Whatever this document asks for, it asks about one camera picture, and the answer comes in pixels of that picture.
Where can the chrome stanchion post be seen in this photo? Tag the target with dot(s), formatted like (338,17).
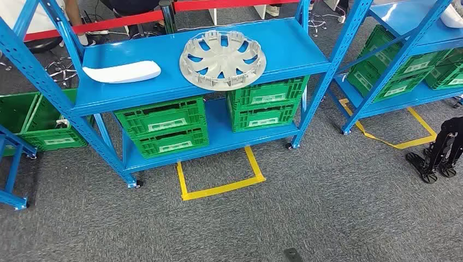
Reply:
(167,18)

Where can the grey plastic wheel hubcap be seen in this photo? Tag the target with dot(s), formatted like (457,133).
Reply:
(224,68)

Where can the open green plastic crate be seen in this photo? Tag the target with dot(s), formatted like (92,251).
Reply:
(14,112)
(47,112)

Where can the black robot foot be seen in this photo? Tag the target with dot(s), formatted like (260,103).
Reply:
(292,256)

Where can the black swivel stool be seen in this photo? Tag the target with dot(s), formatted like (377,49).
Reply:
(43,45)
(318,24)

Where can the black humanoid robot legs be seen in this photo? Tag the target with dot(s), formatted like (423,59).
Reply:
(439,144)

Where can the wide white panel leg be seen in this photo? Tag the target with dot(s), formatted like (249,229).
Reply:
(259,11)

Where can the white power strip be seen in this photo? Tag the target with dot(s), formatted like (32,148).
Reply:
(97,32)

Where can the narrow white panel leg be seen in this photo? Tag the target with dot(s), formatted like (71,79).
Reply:
(213,16)

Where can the white parts inside crate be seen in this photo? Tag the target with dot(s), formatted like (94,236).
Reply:
(62,123)

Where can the white plastic cover part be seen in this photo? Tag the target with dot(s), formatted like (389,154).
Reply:
(123,72)
(454,18)

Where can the yellow floor tape outline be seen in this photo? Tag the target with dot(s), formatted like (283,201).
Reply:
(397,146)
(224,188)

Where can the person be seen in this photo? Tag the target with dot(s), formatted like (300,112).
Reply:
(130,5)
(36,21)
(273,10)

